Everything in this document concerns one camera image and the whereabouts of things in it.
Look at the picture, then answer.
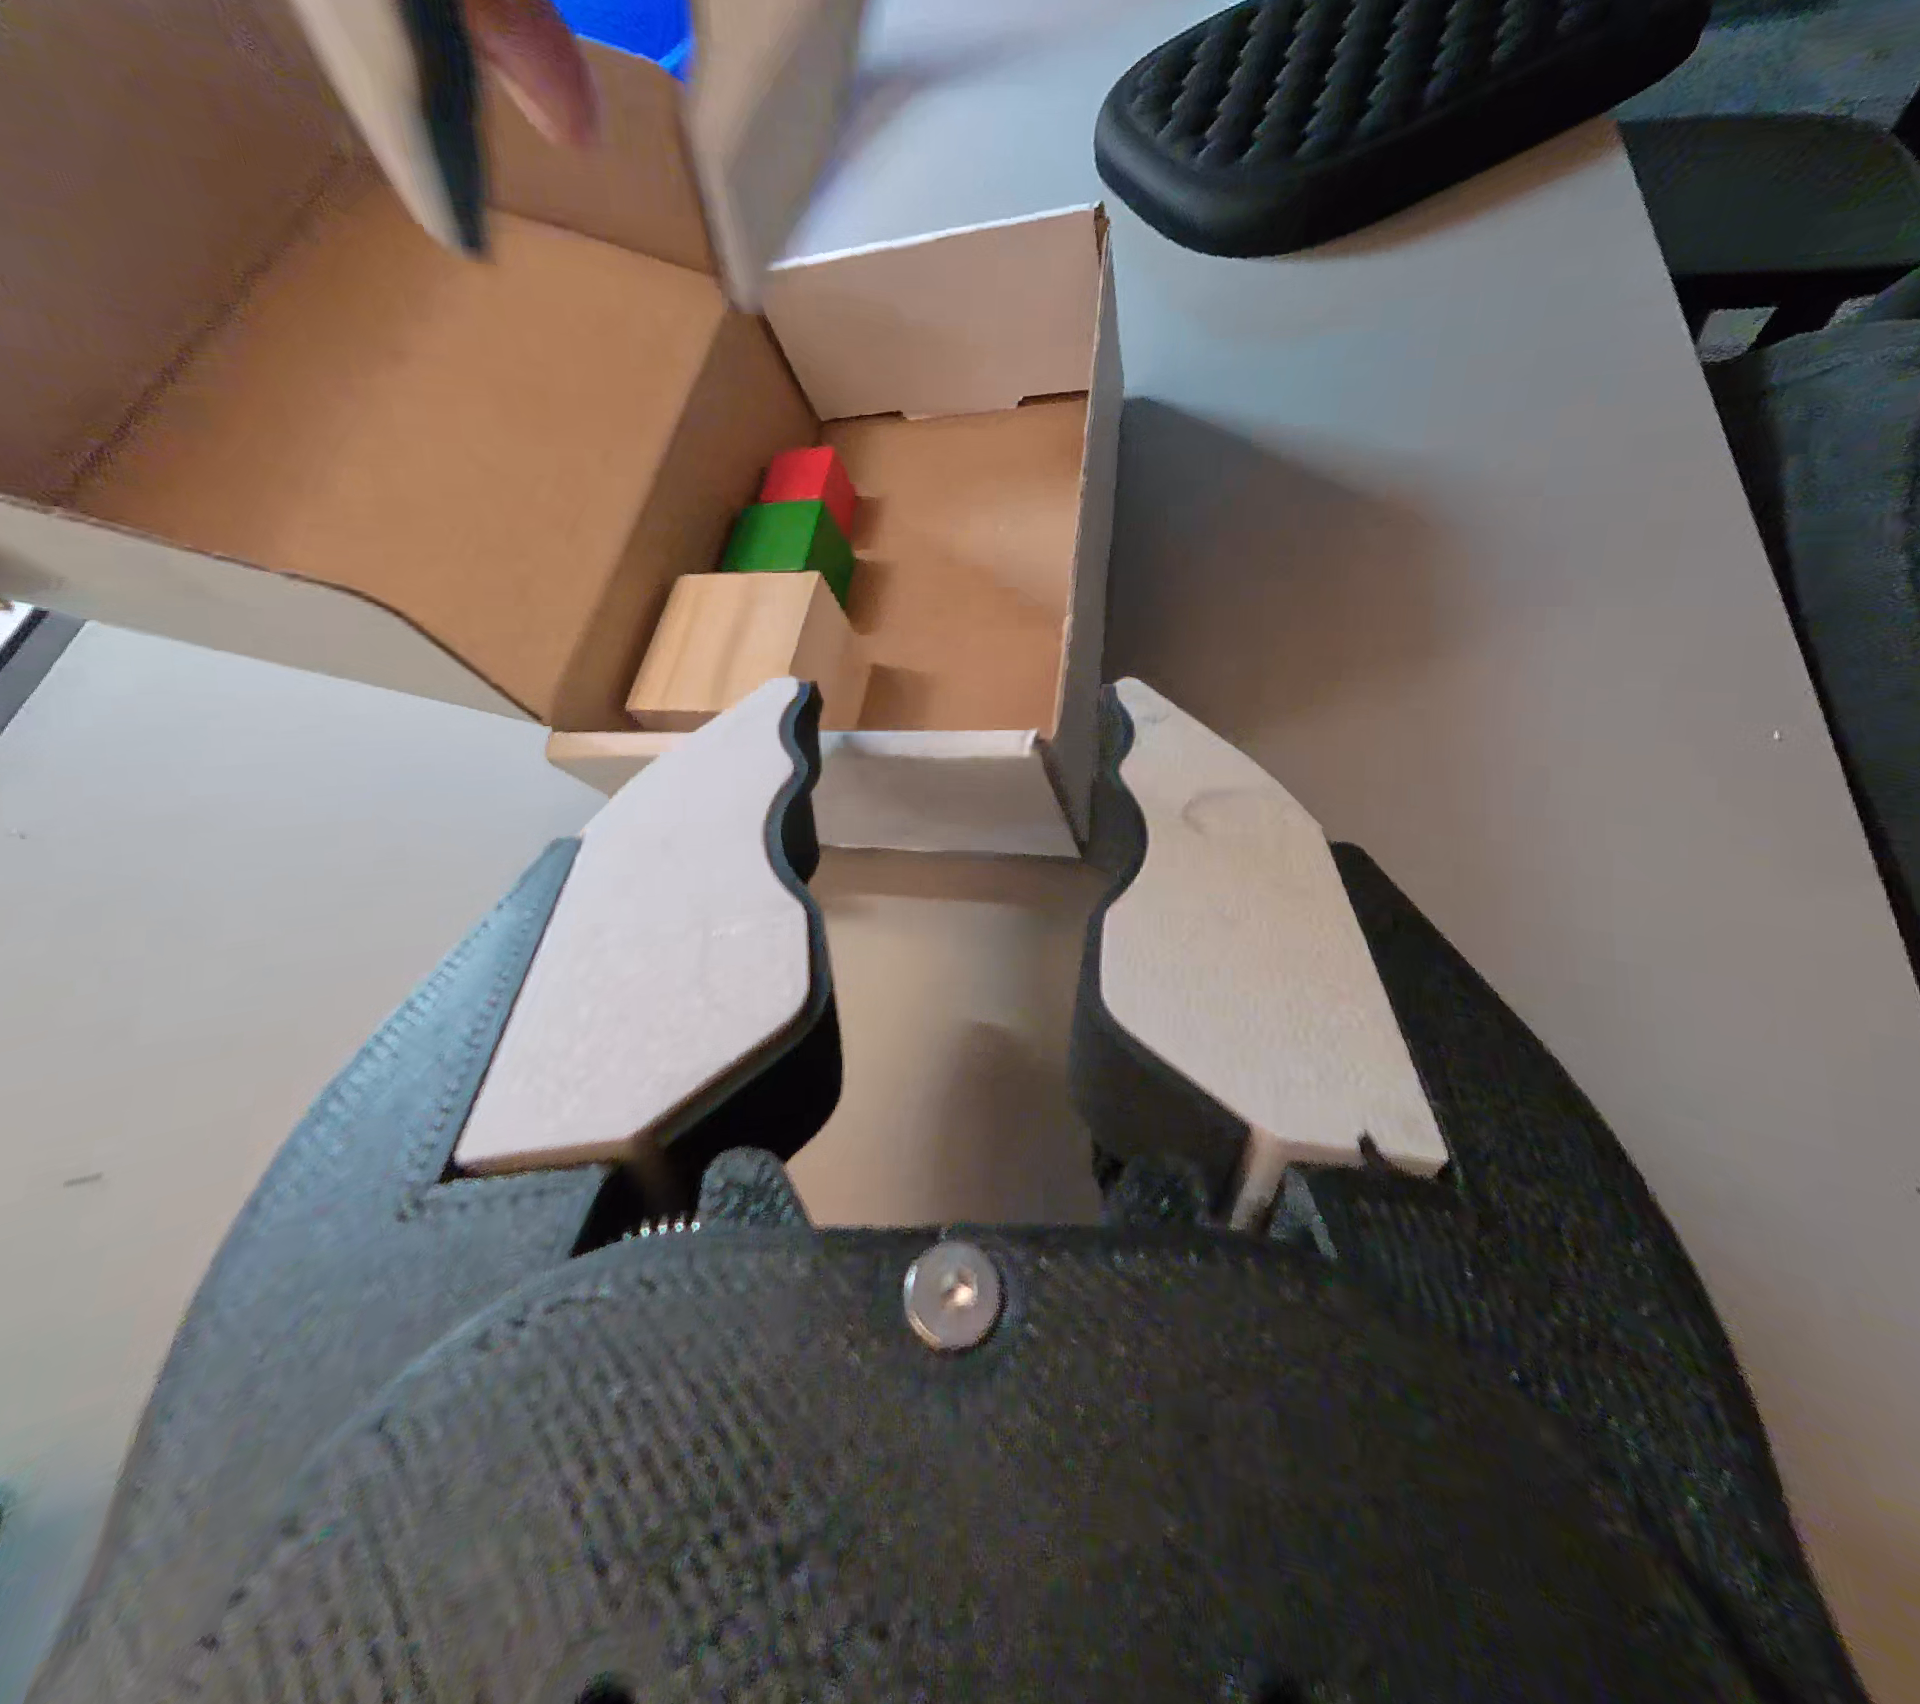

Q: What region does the large green block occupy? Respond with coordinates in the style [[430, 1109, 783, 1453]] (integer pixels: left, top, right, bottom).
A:
[[721, 498, 858, 609]]

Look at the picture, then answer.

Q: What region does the person's right hand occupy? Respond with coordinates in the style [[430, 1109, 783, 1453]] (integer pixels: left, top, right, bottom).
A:
[[463, 0, 606, 150]]

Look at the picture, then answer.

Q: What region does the white cardboard box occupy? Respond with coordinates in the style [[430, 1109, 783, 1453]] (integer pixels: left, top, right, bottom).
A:
[[0, 0, 1125, 858]]

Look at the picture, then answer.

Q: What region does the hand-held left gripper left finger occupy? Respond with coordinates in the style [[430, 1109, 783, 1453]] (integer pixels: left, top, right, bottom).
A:
[[450, 677, 846, 1219]]

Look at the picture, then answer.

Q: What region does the dark grey chair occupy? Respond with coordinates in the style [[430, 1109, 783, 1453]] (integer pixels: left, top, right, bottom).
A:
[[1620, 110, 1920, 986]]

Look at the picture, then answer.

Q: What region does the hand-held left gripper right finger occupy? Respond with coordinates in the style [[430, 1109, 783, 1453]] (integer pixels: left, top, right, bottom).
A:
[[1068, 677, 1452, 1238]]

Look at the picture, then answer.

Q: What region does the black textured armrest pad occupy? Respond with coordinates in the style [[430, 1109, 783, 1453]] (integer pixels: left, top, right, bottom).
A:
[[1094, 0, 1717, 261]]

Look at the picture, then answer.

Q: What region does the red block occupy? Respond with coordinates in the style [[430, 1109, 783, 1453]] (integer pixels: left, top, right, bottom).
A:
[[761, 446, 861, 536]]

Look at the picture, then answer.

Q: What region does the large wooden block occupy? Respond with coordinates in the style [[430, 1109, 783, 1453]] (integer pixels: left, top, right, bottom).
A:
[[624, 571, 876, 734]]

